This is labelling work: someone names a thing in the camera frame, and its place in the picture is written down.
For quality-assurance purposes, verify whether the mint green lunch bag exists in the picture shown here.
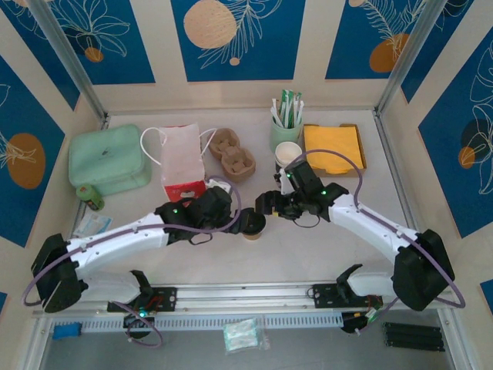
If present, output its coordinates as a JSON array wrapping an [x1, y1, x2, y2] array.
[[68, 123, 153, 196]]

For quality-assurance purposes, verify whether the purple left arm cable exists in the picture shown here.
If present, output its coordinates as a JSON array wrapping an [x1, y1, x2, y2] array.
[[22, 176, 243, 348]]

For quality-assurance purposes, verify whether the kraft brown paper cup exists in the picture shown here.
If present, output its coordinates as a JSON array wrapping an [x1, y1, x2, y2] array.
[[241, 226, 267, 243]]

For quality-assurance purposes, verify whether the grey slotted cable duct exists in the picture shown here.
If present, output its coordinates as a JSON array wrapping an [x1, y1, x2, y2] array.
[[49, 312, 344, 333]]

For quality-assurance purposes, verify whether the clear plastic bag of packets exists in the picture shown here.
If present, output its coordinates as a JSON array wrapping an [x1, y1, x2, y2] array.
[[222, 316, 272, 352]]

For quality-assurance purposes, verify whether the aluminium frame leg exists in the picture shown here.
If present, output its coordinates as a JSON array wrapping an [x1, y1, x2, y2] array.
[[437, 308, 477, 370], [21, 319, 55, 370]]

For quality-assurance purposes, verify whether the red white paper bag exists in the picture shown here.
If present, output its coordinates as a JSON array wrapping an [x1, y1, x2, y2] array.
[[140, 123, 220, 204]]

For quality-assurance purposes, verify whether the white paper cup black band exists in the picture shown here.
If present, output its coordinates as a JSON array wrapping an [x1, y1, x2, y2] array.
[[274, 141, 302, 170]]

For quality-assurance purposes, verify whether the black plastic cup lid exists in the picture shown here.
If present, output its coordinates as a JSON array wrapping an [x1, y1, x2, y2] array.
[[246, 208, 269, 234]]

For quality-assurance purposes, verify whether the thin black right gripper wire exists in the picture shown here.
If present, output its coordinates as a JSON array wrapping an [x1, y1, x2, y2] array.
[[293, 214, 321, 230]]

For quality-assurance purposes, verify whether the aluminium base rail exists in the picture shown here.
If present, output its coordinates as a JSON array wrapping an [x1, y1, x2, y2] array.
[[32, 283, 451, 313]]

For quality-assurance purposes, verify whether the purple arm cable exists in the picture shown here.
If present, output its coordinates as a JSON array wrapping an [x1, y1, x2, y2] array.
[[290, 148, 465, 336], [22, 176, 243, 348]]

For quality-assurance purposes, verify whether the arm base connector board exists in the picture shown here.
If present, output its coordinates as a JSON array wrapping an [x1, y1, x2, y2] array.
[[122, 308, 157, 328], [341, 310, 382, 335]]

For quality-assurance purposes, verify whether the blue plastic clip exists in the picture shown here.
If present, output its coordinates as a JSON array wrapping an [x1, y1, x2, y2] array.
[[52, 322, 82, 341]]

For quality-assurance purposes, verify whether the thin black gripper wire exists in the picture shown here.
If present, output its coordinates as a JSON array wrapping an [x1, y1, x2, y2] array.
[[293, 214, 321, 230], [187, 230, 213, 247]]

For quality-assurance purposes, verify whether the blue white wipe packet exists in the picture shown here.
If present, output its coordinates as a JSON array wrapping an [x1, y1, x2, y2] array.
[[72, 214, 113, 238]]

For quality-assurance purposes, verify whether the thin black left gripper wire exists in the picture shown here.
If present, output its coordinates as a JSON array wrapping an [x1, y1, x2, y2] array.
[[187, 230, 213, 247]]

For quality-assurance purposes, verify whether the mint green straw holder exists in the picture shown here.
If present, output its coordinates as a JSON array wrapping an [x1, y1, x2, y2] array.
[[269, 115, 304, 155]]

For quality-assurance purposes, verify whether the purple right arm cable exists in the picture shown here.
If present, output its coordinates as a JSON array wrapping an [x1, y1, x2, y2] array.
[[290, 148, 465, 336]]

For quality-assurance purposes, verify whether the aluminium frame post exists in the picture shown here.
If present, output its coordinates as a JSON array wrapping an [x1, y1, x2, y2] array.
[[29, 0, 109, 121], [374, 0, 451, 119]]

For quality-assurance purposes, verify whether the small green bottle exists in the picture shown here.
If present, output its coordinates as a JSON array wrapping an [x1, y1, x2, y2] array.
[[75, 183, 106, 211]]

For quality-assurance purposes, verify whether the yellow paper napkin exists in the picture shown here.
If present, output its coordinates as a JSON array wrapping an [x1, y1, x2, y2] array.
[[303, 125, 365, 170]]

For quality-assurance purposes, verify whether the black plastic strip bundle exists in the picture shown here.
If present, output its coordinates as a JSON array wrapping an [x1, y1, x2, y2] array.
[[382, 321, 446, 352]]

